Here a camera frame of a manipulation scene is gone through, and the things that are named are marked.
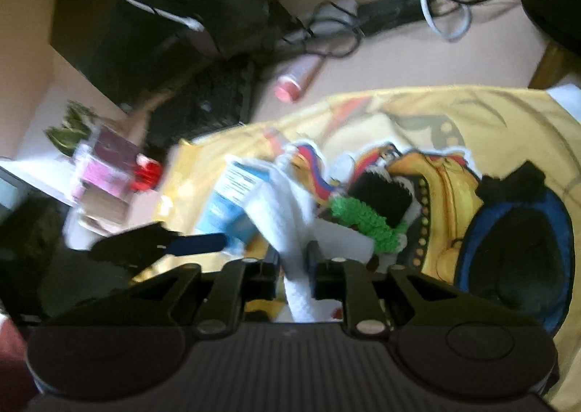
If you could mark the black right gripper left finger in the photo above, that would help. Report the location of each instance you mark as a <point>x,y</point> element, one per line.
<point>238,282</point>

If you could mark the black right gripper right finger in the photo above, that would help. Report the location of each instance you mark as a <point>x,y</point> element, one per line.
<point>350,283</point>

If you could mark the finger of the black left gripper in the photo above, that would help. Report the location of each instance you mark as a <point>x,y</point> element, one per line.
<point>147,244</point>

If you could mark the white cleaning cloth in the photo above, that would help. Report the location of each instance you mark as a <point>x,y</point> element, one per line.
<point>284,214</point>

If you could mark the blue wipes packet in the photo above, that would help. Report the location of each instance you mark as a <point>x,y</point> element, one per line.
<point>224,210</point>

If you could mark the red small object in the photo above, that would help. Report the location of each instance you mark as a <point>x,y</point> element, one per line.
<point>146,174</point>

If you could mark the brown crocheted toy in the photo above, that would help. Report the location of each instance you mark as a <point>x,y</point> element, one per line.
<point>378,205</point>

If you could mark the pink box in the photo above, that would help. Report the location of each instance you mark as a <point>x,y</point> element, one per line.
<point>106,161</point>

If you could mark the green plant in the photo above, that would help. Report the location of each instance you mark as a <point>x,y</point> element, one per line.
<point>77,125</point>

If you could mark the black keyboard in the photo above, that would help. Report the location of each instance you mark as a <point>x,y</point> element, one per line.
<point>217,98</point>

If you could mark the yellow printed cloth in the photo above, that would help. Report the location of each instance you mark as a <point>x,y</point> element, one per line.
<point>446,350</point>

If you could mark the pink tube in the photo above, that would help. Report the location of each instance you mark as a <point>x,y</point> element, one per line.
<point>294,81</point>

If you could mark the black power adapter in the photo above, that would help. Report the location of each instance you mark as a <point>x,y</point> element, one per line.
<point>378,16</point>

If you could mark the black monitor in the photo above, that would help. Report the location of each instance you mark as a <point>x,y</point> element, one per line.
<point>124,47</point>

